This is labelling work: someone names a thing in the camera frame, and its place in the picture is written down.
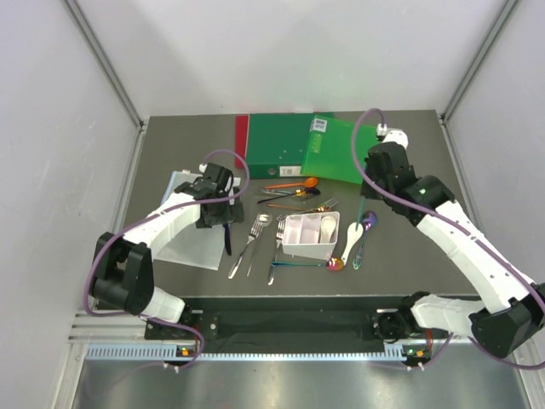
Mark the white ceramic spoon in container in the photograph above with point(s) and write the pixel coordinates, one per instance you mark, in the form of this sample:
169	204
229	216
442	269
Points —
327	228

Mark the silver spoon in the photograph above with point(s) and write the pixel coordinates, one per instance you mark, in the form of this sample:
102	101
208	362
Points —
264	220

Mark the grey slotted cable duct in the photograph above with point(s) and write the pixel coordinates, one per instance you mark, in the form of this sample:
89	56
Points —
171	352

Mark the white divided plastic container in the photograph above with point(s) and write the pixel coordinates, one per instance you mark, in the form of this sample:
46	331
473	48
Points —
302	236

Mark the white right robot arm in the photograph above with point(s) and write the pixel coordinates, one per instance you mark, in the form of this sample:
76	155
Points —
510	309

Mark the black iridescent spoon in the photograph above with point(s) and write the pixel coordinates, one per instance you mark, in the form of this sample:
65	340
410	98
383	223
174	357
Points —
301	194

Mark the clear mesh zip pouch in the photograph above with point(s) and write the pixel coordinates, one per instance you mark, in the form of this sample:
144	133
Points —
193	235

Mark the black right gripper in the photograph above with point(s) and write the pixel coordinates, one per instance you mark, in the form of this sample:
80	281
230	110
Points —
366	191

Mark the iridescent spoon pink bowl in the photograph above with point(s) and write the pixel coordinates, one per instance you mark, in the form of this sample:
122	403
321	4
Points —
333	264

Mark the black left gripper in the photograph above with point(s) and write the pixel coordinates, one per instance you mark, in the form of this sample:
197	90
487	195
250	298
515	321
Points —
232	214

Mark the dark blue table knife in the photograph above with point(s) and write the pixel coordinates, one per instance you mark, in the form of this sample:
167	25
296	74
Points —
227	239

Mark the dark green ring binder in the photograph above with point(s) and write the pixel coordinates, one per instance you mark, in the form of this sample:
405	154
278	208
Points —
276	143

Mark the teal long-handled spoon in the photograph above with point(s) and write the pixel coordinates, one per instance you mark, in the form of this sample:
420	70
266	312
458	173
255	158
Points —
361	209

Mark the orange plastic spoon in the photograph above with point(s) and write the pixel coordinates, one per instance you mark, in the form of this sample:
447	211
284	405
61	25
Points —
309	182

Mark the white ceramic spoon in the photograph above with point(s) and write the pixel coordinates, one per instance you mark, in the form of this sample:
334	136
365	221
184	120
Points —
327	228
354	232

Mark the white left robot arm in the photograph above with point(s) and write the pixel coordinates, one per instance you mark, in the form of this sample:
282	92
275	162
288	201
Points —
122	270

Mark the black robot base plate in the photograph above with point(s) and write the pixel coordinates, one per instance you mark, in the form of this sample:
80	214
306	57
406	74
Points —
284	326

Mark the light green plastic folder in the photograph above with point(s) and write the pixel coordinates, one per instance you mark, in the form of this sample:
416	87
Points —
328	154

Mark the iridescent purple ornate spoon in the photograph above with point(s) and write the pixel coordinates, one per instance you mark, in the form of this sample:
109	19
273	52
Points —
369	220

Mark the red folder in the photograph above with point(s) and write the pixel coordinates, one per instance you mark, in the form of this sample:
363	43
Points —
241	134

